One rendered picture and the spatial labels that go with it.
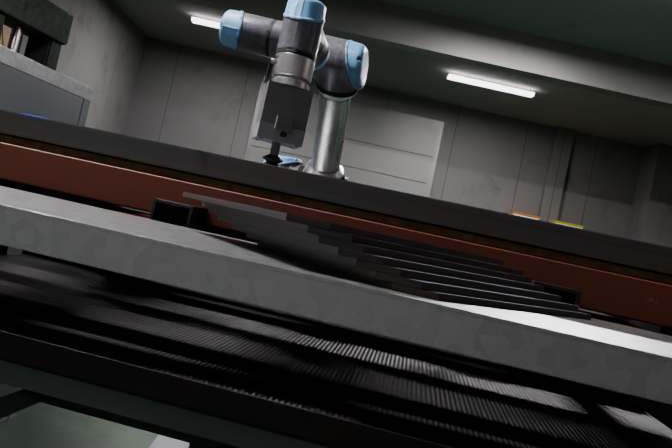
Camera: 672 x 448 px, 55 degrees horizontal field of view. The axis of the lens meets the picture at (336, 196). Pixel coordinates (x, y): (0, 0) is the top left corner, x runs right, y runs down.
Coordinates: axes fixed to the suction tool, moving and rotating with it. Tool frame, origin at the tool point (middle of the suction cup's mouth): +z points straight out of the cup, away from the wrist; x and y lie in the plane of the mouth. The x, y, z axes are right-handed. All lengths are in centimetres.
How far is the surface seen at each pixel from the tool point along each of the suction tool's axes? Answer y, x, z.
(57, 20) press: -125, 437, -105
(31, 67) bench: -58, 71, -16
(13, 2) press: -148, 393, -100
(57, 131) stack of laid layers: -32.4, -26.4, 3.5
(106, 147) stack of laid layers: -25.9, -29.2, 4.2
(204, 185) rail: -13.1, -34.5, 6.4
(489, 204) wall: 505, 852, -81
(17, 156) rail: -36.7, -24.6, 7.8
